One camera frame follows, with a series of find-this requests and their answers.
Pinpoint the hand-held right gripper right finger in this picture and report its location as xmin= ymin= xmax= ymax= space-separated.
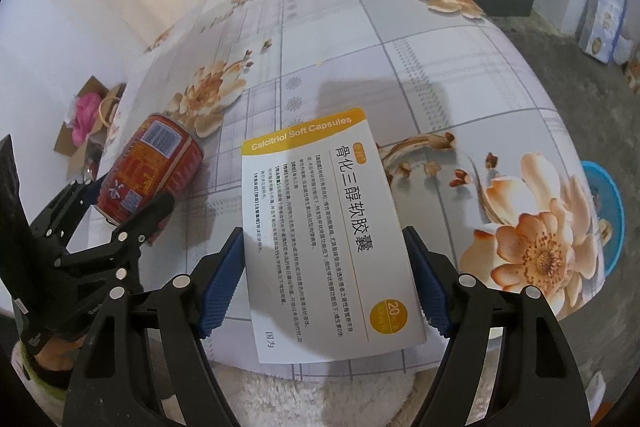
xmin=402 ymin=226 xmax=594 ymax=427

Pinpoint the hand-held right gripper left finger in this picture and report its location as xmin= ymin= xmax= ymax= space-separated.
xmin=62 ymin=227 xmax=247 ymax=427

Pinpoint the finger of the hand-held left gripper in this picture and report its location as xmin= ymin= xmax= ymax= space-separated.
xmin=29 ymin=178 xmax=98 ymax=259
xmin=56 ymin=195 xmax=177 ymax=296

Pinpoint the red drink can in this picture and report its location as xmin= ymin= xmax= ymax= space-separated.
xmin=97 ymin=114 xmax=205 ymax=226

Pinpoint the white and yellow medicine box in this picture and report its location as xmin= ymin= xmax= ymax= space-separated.
xmin=241 ymin=108 xmax=427 ymax=364

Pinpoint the blue plastic bin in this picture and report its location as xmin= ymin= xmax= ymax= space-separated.
xmin=580 ymin=161 xmax=626 ymax=279

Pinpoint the person's left forearm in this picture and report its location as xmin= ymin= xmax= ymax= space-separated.
xmin=10 ymin=337 xmax=85 ymax=390

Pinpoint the brown cardboard box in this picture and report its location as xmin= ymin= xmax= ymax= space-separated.
xmin=54 ymin=76 xmax=129 ymax=181

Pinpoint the pink fluffy item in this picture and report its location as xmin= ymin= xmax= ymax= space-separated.
xmin=72 ymin=93 xmax=104 ymax=146

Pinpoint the floral tablecloth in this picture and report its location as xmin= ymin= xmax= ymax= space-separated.
xmin=95 ymin=0 xmax=602 ymax=371

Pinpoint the orange patterned board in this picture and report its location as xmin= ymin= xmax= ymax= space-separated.
xmin=625 ymin=56 xmax=640 ymax=96

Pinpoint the white printed package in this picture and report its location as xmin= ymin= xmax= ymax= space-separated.
xmin=577 ymin=0 xmax=631 ymax=64

